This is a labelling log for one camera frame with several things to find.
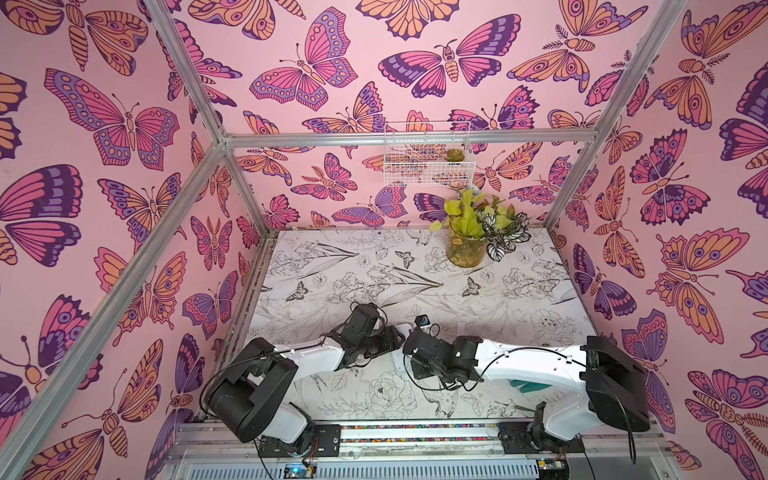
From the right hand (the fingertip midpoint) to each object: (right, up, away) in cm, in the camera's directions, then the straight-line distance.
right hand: (415, 358), depth 82 cm
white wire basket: (+6, +61, +13) cm, 62 cm away
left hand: (-3, +3, +6) cm, 8 cm away
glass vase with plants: (+22, +39, +15) cm, 47 cm away
